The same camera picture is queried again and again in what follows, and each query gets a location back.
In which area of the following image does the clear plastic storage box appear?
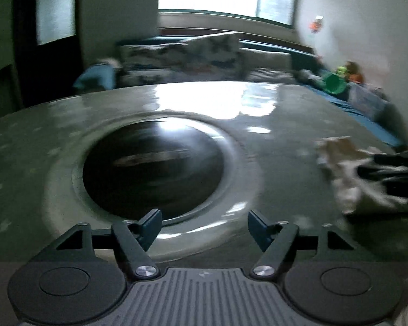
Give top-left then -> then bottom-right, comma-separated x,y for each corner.
348,83 -> 390,118

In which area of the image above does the white crumpled cloth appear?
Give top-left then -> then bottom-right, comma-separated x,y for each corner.
95,58 -> 121,70

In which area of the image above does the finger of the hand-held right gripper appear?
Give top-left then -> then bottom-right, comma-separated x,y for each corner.
374,153 -> 408,168
358,166 -> 408,207

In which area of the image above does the green plastic bucket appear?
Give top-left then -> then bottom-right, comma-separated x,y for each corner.
323,73 -> 347,96

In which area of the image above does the dark door with frosted glass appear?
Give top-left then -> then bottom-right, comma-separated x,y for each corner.
14,0 -> 84,109

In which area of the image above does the orange plush toy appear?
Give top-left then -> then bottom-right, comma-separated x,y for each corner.
347,62 -> 365,84

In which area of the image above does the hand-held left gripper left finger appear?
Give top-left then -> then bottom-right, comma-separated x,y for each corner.
29,209 -> 163,280

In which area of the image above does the long butterfly print pillow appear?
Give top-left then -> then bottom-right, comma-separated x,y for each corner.
119,42 -> 194,87

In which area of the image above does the colourful pinwheel toy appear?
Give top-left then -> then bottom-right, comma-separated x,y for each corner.
309,15 -> 325,35

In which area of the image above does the round black induction cooktop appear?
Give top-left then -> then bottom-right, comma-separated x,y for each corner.
82,117 -> 227,221

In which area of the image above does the teal sofa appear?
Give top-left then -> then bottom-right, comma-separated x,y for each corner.
73,34 -> 405,146

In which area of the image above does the grey plush toy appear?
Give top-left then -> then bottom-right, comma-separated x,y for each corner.
297,70 -> 322,84

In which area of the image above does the cream knit garment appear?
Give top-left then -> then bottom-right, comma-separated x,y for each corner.
314,136 -> 408,215

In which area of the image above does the blue blanket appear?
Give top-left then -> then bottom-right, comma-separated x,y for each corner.
73,63 -> 118,92

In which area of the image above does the white cushion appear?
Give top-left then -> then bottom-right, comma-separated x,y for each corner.
241,48 -> 293,82

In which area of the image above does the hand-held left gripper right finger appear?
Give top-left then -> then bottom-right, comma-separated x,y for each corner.
248,210 -> 381,280

